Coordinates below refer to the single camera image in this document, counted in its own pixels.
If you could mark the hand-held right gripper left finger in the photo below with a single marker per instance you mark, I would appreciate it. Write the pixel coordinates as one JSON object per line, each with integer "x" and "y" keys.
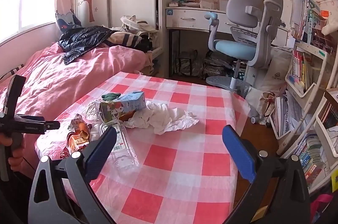
{"x": 101, "y": 152}

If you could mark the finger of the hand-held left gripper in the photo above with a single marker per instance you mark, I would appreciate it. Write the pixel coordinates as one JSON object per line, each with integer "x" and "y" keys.
{"x": 31, "y": 125}

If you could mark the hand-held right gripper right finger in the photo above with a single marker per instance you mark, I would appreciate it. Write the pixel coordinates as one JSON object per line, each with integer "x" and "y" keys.
{"x": 239, "y": 155}

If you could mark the white tissue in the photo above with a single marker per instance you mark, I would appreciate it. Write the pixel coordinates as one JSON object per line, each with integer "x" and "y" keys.
{"x": 161, "y": 118}

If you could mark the person's left hand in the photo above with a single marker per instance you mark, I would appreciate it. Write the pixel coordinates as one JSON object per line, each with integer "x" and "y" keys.
{"x": 17, "y": 158}

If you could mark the clear plastic bottle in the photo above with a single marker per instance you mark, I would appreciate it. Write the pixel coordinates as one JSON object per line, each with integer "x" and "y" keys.
{"x": 121, "y": 144}

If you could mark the orange snack wrapper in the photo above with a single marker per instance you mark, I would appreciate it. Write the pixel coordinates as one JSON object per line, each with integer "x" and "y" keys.
{"x": 75, "y": 144}

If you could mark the white red printed wrapper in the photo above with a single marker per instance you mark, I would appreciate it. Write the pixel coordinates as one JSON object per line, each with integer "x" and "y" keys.
{"x": 76, "y": 122}

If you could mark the white crumpled paper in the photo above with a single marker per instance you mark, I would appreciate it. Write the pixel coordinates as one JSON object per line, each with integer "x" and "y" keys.
{"x": 92, "y": 109}

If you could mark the pink blanket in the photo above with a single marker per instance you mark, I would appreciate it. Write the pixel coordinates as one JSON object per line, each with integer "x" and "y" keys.
{"x": 66, "y": 81}

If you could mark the blue green milk carton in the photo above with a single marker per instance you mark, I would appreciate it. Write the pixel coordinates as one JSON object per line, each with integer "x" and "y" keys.
{"x": 126, "y": 105}

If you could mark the pink white checked tablecloth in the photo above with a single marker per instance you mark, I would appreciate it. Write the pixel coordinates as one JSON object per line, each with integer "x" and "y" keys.
{"x": 184, "y": 160}

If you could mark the row of colourful books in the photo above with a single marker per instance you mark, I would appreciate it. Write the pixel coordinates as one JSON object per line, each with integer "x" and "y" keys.
{"x": 309, "y": 155}

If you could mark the black jacket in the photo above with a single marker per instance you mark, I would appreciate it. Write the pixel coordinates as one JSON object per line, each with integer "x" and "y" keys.
{"x": 84, "y": 39}

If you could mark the white paper bag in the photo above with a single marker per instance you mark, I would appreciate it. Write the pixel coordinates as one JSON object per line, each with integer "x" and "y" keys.
{"x": 274, "y": 73}

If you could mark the white bookshelf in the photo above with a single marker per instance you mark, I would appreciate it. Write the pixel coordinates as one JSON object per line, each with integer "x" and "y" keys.
{"x": 306, "y": 93}
{"x": 320, "y": 118}

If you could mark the pink bag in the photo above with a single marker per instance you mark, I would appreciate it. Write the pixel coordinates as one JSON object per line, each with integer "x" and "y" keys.
{"x": 320, "y": 205}

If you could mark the row of thin books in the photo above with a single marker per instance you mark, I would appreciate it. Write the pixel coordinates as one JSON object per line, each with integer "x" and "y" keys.
{"x": 301, "y": 68}

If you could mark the striped cloth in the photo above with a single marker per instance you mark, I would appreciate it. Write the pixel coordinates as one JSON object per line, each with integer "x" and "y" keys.
{"x": 126, "y": 39}

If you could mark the beige bag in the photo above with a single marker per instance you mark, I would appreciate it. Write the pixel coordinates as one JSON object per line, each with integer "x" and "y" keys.
{"x": 134, "y": 23}

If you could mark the white desk with drawer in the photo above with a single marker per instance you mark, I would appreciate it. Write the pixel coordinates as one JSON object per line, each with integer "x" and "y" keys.
{"x": 184, "y": 18}

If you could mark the grey blue desk chair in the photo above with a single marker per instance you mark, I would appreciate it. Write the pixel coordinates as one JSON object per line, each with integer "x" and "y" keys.
{"x": 245, "y": 5}

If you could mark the stack of standing books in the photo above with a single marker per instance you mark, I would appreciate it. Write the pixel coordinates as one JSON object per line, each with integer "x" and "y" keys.
{"x": 306, "y": 15}

